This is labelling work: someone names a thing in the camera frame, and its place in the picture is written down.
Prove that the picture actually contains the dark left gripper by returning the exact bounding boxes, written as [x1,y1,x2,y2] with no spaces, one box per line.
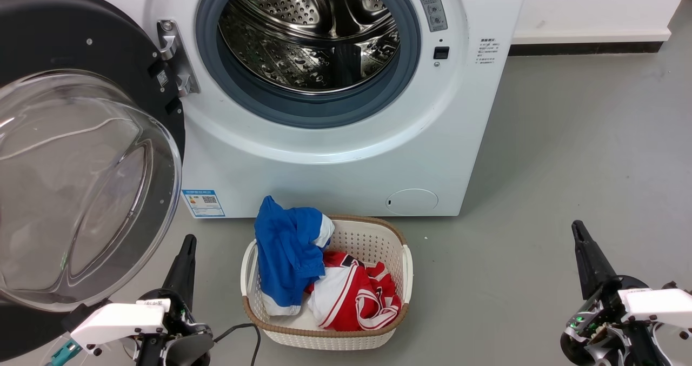
[135,234,215,366]

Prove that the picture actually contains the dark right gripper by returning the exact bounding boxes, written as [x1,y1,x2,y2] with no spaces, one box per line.
[560,220,676,366]

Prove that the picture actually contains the black round glass washer door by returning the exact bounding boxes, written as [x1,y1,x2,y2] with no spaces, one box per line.
[0,0,187,362]

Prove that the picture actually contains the white front-load washing machine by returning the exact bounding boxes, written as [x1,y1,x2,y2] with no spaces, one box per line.
[74,0,530,218]

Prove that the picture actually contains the metal door hinge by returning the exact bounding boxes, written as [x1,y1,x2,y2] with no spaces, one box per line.
[156,19,201,97]

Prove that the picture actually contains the blue energy label sticker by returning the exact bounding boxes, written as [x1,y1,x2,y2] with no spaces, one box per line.
[182,189,226,218]

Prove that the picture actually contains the blue and white garment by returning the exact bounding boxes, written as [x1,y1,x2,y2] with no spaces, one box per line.
[254,195,336,316]

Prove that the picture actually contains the red and white garment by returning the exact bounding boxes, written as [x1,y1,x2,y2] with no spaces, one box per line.
[305,250,403,332]

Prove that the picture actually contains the white plastic laundry basket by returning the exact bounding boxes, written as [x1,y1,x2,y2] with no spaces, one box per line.
[241,215,414,351]

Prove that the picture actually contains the round white filter cover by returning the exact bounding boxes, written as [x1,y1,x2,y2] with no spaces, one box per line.
[385,188,440,216]

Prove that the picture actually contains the black skirting strip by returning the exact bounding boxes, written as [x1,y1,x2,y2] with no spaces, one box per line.
[509,42,665,57]

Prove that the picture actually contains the small black text sticker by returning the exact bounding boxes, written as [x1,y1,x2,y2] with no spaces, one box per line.
[476,38,502,65]

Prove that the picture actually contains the grey warning sticker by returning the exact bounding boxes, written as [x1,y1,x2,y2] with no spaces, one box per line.
[414,0,448,32]

